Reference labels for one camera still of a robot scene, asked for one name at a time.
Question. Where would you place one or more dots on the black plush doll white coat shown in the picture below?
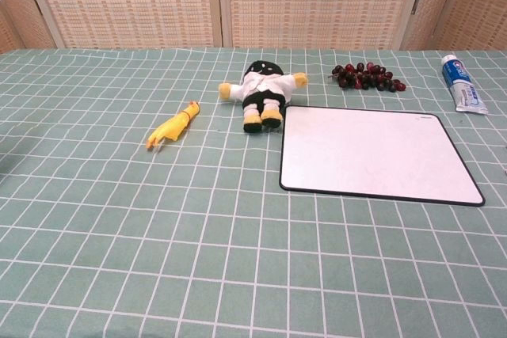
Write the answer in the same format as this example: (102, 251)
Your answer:
(263, 84)

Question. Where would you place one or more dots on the yellow rubber chicken toy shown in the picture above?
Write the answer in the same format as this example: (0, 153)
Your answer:
(172, 126)

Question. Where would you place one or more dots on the green checked tablecloth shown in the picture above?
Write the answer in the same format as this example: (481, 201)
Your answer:
(198, 235)

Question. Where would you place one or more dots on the dark red grape bunch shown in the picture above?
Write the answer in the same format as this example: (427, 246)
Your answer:
(368, 77)

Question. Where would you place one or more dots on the woven folding screen panel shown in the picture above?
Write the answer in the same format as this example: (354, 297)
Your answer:
(126, 1)
(431, 5)
(16, 13)
(479, 9)
(317, 1)

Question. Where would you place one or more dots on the metal screen hinge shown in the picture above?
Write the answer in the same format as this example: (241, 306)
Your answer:
(415, 4)

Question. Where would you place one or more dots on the blue white toothpaste tube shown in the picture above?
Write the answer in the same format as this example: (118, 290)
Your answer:
(463, 84)

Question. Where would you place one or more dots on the white board with black frame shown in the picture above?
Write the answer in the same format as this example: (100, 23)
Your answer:
(356, 148)

